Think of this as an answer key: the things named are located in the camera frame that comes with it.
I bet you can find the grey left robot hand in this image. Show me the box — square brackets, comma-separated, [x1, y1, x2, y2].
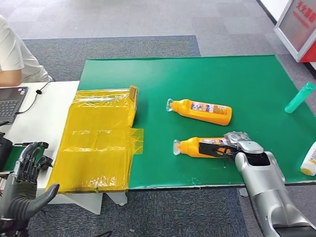
[0, 142, 60, 231]

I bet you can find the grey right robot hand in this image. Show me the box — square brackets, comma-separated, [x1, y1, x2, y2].
[198, 131, 253, 161]

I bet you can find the orange bottle with clear cap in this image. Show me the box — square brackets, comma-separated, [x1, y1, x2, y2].
[166, 98, 232, 126]
[173, 136, 238, 159]

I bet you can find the green plastic bottle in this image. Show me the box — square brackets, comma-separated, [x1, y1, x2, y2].
[284, 82, 316, 115]

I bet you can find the white bottle with yellow cap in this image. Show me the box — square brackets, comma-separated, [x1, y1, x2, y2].
[300, 141, 316, 177]

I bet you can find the small green belt conveyor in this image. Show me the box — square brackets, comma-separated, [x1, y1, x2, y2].
[5, 141, 54, 172]

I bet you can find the black box device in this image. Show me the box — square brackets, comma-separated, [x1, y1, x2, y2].
[0, 132, 14, 171]

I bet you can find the white table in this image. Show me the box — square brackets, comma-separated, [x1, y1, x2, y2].
[0, 80, 129, 216]

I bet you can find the dark grey laptop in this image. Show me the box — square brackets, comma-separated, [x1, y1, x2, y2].
[0, 86, 29, 126]

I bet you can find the green table mat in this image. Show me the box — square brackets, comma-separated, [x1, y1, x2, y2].
[77, 55, 316, 191]

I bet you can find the yellow plastic wrapped box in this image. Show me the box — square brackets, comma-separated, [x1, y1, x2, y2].
[46, 85, 145, 194]

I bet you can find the red and white display stand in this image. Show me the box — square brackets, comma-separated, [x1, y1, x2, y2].
[273, 0, 316, 63]

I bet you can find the person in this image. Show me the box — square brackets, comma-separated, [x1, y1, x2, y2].
[0, 14, 54, 87]

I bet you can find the black cable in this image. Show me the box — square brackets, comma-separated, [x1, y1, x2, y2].
[15, 80, 51, 115]

